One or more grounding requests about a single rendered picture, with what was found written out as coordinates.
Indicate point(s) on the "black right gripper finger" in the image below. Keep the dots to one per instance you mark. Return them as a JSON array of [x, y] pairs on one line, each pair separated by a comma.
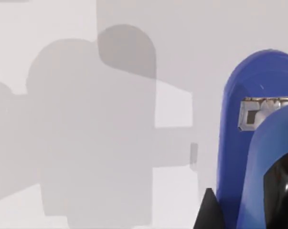
[[208, 212]]

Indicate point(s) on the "blue stapler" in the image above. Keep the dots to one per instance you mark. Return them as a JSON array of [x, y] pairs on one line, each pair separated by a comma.
[[234, 152]]

